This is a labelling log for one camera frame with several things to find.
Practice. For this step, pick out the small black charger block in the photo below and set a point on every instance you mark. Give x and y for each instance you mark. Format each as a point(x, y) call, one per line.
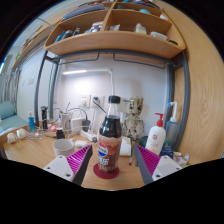
point(60, 134)

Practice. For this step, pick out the blue spray bottle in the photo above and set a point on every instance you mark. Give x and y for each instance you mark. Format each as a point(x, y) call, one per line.
point(171, 128)

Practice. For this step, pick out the black electric shaver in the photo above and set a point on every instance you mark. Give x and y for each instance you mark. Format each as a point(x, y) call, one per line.
point(44, 116)

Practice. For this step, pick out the white lotion bottle, red pump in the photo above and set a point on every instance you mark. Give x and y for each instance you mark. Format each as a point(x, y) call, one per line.
point(155, 138)

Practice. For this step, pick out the small cream round object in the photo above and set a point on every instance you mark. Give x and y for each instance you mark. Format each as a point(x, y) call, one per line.
point(11, 137)
point(21, 133)

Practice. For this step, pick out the teal sofa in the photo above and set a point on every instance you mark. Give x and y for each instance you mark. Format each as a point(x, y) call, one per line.
point(10, 118)

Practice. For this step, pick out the white speckled cup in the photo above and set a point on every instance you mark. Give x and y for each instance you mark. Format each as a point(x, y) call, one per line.
point(63, 147)

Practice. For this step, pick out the small blue box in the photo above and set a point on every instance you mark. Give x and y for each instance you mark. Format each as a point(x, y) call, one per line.
point(166, 151)

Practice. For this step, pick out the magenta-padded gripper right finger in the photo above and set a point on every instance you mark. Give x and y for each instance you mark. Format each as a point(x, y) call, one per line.
point(163, 166)

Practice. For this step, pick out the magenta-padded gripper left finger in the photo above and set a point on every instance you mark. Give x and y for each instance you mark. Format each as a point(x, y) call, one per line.
point(61, 166)

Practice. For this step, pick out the white power strip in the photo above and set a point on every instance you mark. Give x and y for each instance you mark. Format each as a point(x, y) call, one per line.
point(89, 136)

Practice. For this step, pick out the wooden wardrobe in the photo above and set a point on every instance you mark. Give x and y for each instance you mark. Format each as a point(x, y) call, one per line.
point(203, 100)

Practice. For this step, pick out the black power adapter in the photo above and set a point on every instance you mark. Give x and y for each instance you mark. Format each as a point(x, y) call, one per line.
point(86, 126)

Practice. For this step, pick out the white tissue pack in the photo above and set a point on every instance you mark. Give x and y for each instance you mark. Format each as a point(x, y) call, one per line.
point(126, 148)

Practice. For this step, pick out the wooden tree figurine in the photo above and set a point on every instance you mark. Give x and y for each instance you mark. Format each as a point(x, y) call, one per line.
point(134, 121)

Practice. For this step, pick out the wooden shelf unit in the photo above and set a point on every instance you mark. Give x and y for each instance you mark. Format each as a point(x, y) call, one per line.
point(113, 41)

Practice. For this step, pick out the blue tube bottle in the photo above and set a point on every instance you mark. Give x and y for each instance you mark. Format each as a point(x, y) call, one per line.
point(31, 122)

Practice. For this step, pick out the grey patterned curtain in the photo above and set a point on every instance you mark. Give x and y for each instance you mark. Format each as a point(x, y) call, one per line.
point(8, 90)

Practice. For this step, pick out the long wooden wall shelf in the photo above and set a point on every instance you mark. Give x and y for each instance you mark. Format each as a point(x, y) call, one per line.
point(33, 43)

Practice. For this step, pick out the white charger block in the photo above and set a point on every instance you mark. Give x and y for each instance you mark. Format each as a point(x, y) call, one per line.
point(76, 125)

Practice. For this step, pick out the cola bottle with black cap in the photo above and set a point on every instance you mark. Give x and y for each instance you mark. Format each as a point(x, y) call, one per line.
point(109, 140)

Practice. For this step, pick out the flat round red coaster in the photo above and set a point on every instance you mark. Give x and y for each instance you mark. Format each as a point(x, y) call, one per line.
point(106, 175)

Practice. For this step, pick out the grey metal desk frame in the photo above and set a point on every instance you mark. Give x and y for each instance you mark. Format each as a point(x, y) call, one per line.
point(185, 100)

